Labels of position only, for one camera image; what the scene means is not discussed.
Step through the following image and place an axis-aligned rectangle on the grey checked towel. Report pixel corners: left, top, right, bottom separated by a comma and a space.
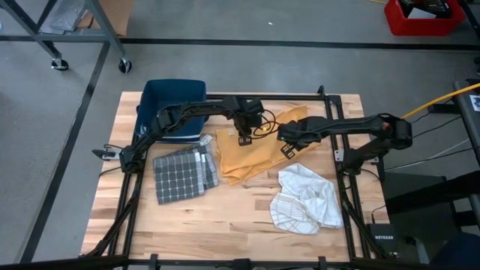
152, 143, 221, 206

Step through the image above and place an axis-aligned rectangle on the navy blue fabric bin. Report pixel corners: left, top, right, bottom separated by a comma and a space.
133, 78, 208, 144

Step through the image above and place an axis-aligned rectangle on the black side stand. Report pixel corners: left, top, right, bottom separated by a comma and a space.
382, 170, 480, 270

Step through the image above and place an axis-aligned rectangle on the black cable connector bracket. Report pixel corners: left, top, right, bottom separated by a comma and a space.
91, 144, 125, 161

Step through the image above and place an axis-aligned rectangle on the red plastic bin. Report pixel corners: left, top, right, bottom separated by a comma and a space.
384, 0, 467, 38

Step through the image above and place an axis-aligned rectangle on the black aluminium table frame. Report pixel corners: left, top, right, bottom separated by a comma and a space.
80, 85, 391, 270

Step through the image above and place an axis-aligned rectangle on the metal cart on wheels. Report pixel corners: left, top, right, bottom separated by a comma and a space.
0, 0, 133, 75

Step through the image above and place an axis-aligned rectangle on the black floor cable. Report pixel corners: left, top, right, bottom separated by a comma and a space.
410, 115, 463, 140
385, 147, 474, 172

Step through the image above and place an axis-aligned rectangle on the yellow cable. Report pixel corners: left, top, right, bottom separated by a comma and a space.
400, 82, 480, 120

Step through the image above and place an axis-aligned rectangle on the dark blue object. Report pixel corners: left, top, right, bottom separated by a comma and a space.
430, 231, 480, 270

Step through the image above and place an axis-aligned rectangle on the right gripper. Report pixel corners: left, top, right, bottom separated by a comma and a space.
277, 116, 331, 161

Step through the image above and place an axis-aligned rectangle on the grey plastic bag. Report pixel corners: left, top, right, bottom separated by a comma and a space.
39, 0, 89, 35

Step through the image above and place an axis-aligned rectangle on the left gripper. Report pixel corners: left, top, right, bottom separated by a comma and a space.
230, 96, 266, 147

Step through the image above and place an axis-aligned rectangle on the black table with sticker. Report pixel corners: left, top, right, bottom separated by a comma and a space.
451, 78, 480, 166

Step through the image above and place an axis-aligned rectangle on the black Netgear router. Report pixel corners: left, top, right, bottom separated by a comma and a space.
366, 223, 401, 260

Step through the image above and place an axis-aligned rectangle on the white towel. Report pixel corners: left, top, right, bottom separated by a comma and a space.
269, 162, 344, 236

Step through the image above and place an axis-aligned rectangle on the cardboard box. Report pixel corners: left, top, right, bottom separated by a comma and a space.
76, 0, 133, 37

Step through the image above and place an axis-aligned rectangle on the black equipment in bin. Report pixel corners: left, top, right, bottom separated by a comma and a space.
397, 0, 453, 19

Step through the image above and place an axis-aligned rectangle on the yellow towel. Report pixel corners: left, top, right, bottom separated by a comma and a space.
215, 104, 331, 187

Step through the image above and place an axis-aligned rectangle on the white floor cable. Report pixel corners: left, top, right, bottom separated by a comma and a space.
427, 138, 472, 161

